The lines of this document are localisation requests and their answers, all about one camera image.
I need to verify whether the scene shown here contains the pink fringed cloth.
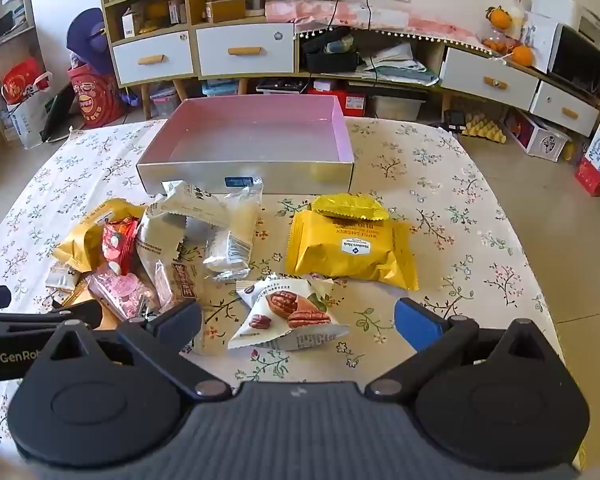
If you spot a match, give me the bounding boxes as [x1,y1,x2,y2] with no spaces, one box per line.
[265,0,486,48]

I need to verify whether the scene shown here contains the red snack packet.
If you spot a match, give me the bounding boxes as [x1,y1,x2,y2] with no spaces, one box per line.
[101,217,140,276]

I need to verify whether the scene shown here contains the white pecan snack packet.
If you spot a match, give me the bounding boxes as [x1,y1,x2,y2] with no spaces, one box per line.
[228,274,351,352]

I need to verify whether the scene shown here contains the white microwave oven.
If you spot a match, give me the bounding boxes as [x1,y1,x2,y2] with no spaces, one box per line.
[547,22,600,101]

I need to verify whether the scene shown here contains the brown label snack packet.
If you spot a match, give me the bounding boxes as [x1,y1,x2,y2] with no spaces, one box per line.
[155,257,208,356]

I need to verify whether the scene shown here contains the clear storage bin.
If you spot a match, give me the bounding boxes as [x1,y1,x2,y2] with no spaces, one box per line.
[367,94,426,122]

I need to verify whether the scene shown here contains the white printed carton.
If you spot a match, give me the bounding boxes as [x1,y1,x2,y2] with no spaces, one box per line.
[522,10,561,75]

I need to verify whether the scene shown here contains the purple hat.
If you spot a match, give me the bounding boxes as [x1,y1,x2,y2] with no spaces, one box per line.
[66,7,113,76]

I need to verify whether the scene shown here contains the curved wooden media console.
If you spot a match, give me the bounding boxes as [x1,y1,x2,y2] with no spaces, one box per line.
[295,25,600,137]

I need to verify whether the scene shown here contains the red shoebox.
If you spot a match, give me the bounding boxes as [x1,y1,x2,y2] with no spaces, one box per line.
[332,91,366,117]

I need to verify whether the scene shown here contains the yellow cardboard box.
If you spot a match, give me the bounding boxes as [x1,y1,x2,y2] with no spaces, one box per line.
[205,0,246,23]

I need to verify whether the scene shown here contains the yellow egg foam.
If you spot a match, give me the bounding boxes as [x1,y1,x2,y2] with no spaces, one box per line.
[462,112,506,143]

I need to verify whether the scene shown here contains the small beige snack packet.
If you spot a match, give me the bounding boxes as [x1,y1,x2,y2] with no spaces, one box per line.
[45,260,88,293]

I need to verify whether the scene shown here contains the pile of folded papers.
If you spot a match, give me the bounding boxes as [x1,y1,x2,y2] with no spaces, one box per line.
[362,42,441,86]

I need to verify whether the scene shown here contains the clear bin purple contents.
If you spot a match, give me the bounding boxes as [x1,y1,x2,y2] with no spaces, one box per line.
[150,85,178,120]

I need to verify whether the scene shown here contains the white drawer wooden handle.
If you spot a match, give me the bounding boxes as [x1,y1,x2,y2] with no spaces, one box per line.
[530,80,600,137]
[440,46,540,111]
[112,32,195,86]
[196,22,296,78]

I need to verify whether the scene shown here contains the red printed bag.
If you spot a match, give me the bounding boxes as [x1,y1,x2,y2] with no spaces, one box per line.
[67,62,126,128]

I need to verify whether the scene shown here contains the pink translucent snack packet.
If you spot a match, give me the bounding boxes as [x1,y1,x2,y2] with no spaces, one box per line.
[87,267,162,321]

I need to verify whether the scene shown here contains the pink cardboard box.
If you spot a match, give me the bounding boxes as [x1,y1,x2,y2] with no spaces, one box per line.
[136,94,355,196]

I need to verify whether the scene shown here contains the clear pale cake packet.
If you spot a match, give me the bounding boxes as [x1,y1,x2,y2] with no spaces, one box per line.
[202,180,265,282]

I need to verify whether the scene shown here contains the floral tablecloth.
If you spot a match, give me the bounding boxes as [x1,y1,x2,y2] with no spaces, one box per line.
[0,117,566,461]

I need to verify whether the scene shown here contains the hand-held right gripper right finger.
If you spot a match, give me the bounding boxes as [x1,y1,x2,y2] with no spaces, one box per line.
[365,297,563,403]

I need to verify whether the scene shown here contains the white grey snack packet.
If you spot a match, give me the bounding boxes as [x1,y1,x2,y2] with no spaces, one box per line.
[135,202,196,306]

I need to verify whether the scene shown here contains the blue lid storage bin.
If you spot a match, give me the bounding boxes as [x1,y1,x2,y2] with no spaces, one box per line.
[202,80,241,98]

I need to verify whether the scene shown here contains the white foam box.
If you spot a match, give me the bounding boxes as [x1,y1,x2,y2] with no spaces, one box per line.
[530,0,581,16]

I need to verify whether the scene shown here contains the white red shopping bag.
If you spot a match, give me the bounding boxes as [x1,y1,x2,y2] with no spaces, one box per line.
[0,57,53,148]

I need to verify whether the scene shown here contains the yellow bag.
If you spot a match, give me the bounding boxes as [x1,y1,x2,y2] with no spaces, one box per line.
[147,2,171,31]

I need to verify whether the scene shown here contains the small yellow snack packet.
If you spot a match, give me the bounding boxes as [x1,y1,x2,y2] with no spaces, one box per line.
[310,194,390,222]

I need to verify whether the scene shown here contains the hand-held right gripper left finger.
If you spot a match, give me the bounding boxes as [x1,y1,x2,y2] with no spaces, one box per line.
[45,300,233,403]

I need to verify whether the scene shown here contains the black camera on tripod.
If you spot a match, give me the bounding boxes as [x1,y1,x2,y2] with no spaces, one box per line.
[442,109,468,133]

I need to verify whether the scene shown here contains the small white box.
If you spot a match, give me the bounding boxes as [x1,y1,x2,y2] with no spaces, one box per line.
[122,7,141,38]

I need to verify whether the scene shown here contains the black flat device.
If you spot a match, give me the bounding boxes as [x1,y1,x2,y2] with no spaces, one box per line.
[256,77,306,95]

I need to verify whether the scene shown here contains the black basket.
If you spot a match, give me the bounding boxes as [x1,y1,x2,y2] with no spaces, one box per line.
[302,30,361,73]

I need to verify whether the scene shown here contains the orange with leaves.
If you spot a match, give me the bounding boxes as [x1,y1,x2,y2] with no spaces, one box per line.
[485,5,511,28]

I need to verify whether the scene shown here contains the white box red print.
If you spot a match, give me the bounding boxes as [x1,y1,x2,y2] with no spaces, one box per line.
[502,110,571,161]

